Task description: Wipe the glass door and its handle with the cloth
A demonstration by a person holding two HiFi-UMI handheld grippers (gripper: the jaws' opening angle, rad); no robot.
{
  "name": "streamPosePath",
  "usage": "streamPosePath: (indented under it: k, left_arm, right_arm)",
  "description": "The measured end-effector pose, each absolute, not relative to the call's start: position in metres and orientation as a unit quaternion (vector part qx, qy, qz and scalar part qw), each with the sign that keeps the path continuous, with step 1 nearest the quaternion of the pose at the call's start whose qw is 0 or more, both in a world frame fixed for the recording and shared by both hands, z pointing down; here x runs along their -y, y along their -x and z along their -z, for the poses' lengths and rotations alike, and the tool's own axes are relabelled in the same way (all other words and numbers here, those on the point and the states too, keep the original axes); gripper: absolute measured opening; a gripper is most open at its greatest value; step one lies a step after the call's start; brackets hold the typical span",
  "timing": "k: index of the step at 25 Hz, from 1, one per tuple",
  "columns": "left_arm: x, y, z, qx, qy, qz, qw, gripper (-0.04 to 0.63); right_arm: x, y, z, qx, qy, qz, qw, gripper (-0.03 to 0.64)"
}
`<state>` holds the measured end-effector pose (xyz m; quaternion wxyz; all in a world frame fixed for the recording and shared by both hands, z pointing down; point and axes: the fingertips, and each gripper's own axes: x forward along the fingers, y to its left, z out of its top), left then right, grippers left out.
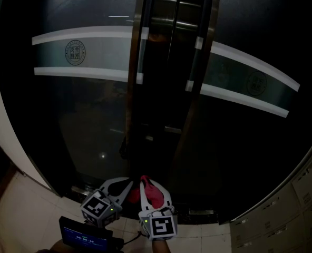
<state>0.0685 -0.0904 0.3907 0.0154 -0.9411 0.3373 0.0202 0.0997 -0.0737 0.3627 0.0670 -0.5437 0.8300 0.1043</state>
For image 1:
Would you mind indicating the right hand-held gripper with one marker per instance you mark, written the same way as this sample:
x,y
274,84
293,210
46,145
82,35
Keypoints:
x,y
160,224

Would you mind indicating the metal floor lock plate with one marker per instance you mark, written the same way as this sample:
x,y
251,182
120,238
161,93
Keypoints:
x,y
201,212

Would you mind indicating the grey locker cabinet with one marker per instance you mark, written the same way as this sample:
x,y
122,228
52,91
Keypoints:
x,y
282,215

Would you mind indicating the black screen device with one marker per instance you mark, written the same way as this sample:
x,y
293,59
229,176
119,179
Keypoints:
x,y
85,236

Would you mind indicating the glass door with frosted band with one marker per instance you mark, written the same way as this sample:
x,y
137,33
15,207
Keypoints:
x,y
251,141
66,115

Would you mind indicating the red cloth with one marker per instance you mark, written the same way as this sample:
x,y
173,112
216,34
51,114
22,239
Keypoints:
x,y
154,194

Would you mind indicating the person's right forearm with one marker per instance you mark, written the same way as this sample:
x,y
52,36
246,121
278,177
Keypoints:
x,y
161,247

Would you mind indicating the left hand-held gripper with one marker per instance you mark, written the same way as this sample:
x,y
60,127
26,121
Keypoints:
x,y
98,207

